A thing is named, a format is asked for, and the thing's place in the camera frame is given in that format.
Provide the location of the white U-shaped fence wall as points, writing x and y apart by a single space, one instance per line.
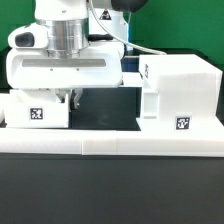
202 141

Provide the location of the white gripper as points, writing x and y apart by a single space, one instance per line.
97 66

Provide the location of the white drawer front with tag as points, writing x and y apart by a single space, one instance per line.
33 109

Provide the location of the white marker sheet with tags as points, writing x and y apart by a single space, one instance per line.
131 79

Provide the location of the white drawer cabinet box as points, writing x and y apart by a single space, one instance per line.
179 92

